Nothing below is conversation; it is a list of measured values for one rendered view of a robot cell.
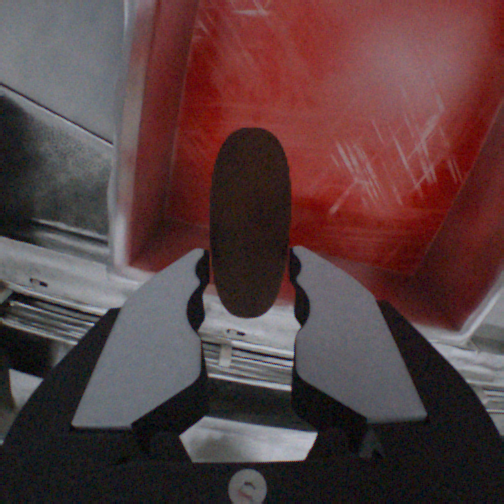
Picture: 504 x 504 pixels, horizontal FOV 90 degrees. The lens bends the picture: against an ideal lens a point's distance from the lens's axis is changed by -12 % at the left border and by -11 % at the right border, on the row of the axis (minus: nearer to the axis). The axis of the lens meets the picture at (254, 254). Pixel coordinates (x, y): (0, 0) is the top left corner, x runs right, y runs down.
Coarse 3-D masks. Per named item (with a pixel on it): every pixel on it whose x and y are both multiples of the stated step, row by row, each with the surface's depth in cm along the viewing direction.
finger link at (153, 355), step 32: (192, 256) 11; (160, 288) 9; (192, 288) 9; (128, 320) 8; (160, 320) 8; (192, 320) 9; (128, 352) 7; (160, 352) 7; (192, 352) 7; (96, 384) 6; (128, 384) 6; (160, 384) 6; (192, 384) 6; (96, 416) 5; (128, 416) 5; (160, 416) 6; (192, 416) 6
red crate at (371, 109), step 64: (256, 0) 20; (320, 0) 20; (384, 0) 20; (448, 0) 19; (192, 64) 22; (256, 64) 22; (320, 64) 22; (384, 64) 22; (448, 64) 22; (192, 128) 25; (320, 128) 25; (384, 128) 25; (448, 128) 25; (192, 192) 27; (320, 192) 28; (384, 192) 28; (448, 192) 28; (384, 256) 31
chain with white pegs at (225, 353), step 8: (0, 288) 30; (0, 296) 29; (24, 296) 31; (48, 304) 32; (56, 304) 32; (80, 312) 33; (88, 312) 33; (208, 344) 35; (216, 344) 35; (224, 352) 33; (248, 352) 36; (256, 352) 36; (224, 360) 32; (288, 360) 37; (480, 392) 40
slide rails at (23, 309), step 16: (16, 288) 30; (0, 304) 31; (16, 304) 31; (64, 304) 31; (80, 304) 31; (48, 320) 32; (64, 320) 32; (80, 320) 32; (208, 336) 33; (208, 352) 34; (272, 352) 35; (288, 352) 35; (240, 368) 36; (256, 368) 36; (272, 368) 36; (288, 368) 36; (480, 384) 40; (496, 400) 43
